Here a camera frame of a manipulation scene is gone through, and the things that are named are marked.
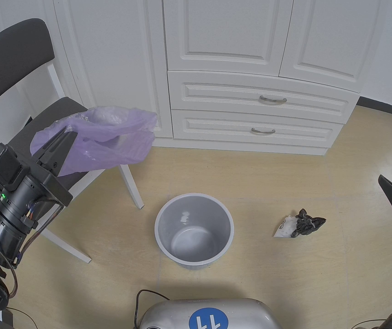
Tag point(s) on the white chair grey cushions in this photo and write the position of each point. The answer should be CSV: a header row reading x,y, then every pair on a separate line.
x,y
10,53

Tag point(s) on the purple plastic bag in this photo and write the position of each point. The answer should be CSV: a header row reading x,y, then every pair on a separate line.
x,y
113,149

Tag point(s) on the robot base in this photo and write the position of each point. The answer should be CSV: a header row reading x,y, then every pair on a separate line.
x,y
168,317

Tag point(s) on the white trash bin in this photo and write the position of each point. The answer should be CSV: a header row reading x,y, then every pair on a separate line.
x,y
196,242

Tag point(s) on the crumpled white paper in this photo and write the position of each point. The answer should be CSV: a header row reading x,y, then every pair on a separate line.
x,y
284,230

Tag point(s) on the crumpled black plastic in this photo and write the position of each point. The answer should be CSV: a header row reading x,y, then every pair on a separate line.
x,y
306,226

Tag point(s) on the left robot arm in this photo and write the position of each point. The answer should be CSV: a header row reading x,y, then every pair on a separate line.
x,y
7,233

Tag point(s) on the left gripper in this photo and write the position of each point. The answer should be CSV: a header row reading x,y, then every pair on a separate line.
x,y
50,190

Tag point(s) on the white wardrobe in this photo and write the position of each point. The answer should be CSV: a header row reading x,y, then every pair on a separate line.
x,y
216,29

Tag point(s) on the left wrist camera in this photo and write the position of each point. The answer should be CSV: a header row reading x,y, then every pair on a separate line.
x,y
5,166

